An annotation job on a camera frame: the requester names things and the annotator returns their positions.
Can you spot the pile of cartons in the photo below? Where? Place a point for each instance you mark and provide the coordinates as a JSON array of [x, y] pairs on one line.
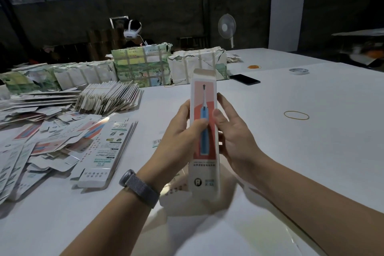
[[57, 142]]

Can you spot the person's right forearm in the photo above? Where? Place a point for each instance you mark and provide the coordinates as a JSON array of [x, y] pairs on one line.
[[321, 211]]

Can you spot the fanned stack of white cartons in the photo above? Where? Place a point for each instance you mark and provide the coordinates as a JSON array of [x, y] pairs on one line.
[[108, 97]]

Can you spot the small orange tape roll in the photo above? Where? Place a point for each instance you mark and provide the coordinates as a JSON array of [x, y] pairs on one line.
[[254, 67]]

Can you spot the stack of brown cartons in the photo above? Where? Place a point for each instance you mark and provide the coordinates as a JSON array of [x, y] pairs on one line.
[[103, 41]]

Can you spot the toothbrush carton box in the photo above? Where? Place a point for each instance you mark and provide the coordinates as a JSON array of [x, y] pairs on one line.
[[204, 181]]

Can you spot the white standing fan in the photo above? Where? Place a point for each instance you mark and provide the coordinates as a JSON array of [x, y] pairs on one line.
[[227, 25]]

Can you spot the black smartphone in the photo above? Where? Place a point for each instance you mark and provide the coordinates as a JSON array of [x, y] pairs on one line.
[[245, 79]]

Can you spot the white board panel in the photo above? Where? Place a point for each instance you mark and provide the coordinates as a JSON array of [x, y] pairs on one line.
[[287, 16]]

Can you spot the person's left hand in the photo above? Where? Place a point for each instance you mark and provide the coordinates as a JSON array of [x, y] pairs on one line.
[[171, 154]]

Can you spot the row of white wrapped bundles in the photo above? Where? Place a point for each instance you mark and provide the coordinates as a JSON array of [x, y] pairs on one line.
[[59, 76]]

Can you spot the grey band wristwatch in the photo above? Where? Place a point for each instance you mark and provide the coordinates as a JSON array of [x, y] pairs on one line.
[[139, 188]]

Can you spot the green printed wrapped bundle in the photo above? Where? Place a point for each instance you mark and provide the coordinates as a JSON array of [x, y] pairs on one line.
[[143, 65]]

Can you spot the cluttered side table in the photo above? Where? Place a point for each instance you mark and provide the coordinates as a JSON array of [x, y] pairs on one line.
[[360, 49]]

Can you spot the white tape roll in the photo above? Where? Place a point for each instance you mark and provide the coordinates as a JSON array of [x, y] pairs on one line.
[[291, 71]]

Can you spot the white head-mounted camera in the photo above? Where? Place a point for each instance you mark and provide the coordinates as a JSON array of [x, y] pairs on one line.
[[132, 28]]

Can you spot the small white paper stack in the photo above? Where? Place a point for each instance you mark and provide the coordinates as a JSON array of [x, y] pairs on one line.
[[234, 58]]

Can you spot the thin tan rubber band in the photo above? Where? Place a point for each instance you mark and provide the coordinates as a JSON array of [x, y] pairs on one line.
[[285, 115]]

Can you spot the person's right hand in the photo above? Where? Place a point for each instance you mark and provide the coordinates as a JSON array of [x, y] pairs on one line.
[[240, 145]]

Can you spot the dark wooden chair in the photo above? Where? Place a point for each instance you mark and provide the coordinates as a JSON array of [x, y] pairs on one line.
[[193, 42]]

